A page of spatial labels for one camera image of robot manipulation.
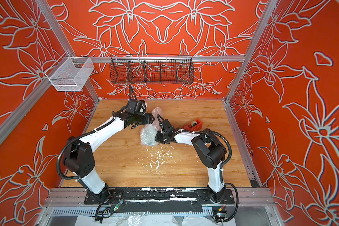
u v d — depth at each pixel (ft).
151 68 3.30
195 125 3.16
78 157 1.48
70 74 3.01
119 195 2.40
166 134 2.42
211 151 1.63
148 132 2.95
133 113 2.20
